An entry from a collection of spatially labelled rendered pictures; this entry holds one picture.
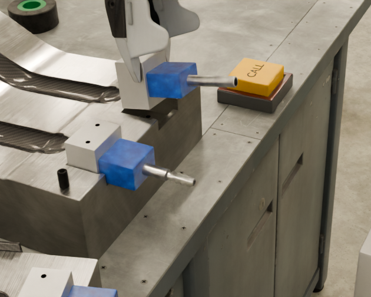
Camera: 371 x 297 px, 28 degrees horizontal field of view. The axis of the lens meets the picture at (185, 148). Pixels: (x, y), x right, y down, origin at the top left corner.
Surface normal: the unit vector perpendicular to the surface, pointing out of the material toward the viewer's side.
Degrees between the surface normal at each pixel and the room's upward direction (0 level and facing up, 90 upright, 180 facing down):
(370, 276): 90
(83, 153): 90
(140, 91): 81
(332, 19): 0
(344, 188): 0
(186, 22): 91
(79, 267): 0
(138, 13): 72
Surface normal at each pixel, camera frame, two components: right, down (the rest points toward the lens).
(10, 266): -0.04, -0.82
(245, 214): 0.89, 0.22
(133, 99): -0.46, 0.40
